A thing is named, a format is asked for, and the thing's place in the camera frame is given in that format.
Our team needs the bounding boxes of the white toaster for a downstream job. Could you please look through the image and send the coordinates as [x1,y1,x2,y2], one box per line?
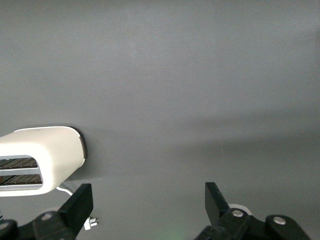
[0,126,88,198]

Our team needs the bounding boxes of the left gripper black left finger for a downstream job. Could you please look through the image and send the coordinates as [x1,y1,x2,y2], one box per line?
[32,183,94,240]

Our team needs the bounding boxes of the white toaster cord with plug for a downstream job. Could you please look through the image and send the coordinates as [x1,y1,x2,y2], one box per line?
[55,186,100,231]

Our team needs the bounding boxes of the dark grey table mat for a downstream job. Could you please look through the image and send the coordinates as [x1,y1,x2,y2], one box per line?
[0,0,320,240]

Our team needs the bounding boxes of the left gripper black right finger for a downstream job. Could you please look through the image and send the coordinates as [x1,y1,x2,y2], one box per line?
[194,182,261,240]

